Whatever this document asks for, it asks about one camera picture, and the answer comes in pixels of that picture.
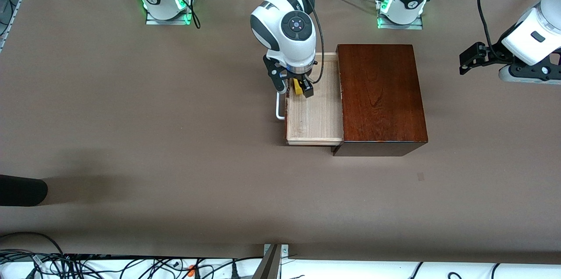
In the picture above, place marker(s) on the dark brown wooden cabinet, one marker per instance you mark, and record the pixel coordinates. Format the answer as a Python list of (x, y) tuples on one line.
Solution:
[(385, 95)]

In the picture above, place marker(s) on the orange connector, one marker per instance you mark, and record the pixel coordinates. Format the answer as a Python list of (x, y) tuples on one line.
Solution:
[(191, 270)]

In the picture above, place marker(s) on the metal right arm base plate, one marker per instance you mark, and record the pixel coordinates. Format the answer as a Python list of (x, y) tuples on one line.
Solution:
[(168, 20)]

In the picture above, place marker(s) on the yellow block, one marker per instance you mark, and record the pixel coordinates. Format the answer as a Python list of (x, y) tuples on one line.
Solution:
[(298, 88)]

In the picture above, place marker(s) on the metal bracket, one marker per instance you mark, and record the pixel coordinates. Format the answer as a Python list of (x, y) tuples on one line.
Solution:
[(271, 261)]

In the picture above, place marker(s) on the black cylindrical object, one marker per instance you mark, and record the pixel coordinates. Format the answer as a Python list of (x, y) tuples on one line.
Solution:
[(22, 190)]

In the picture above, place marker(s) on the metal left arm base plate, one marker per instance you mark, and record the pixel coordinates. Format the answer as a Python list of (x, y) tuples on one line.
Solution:
[(399, 26)]

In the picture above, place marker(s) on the light wooden drawer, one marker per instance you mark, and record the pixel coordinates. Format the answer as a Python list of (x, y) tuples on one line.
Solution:
[(313, 117)]

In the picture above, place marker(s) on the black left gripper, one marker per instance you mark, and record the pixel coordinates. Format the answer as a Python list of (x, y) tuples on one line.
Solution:
[(495, 51)]

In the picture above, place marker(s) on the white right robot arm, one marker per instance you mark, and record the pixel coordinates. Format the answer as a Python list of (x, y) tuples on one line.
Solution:
[(285, 29)]

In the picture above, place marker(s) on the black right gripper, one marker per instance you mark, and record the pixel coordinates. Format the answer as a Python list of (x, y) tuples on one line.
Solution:
[(305, 84)]

